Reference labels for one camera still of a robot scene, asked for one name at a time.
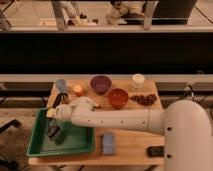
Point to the green plastic tray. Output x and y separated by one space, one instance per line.
70 139

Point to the grey brush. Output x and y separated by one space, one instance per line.
54 132

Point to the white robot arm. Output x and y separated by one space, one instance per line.
185 125

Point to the purple bowl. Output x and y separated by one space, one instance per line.
100 84

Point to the red bowl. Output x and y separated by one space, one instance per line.
118 98

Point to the orange fruit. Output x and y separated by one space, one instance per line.
78 90

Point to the white paper cup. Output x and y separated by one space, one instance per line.
138 80

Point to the brown grape bunch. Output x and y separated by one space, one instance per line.
145 100

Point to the blue cup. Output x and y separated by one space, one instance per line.
61 85

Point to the small dark metal cup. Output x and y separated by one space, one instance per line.
63 98

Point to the blue sponge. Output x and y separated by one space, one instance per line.
108 144

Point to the wooden table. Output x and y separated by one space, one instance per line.
130 146

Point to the person in background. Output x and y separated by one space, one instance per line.
121 9

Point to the black rectangular device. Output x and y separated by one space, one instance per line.
156 151

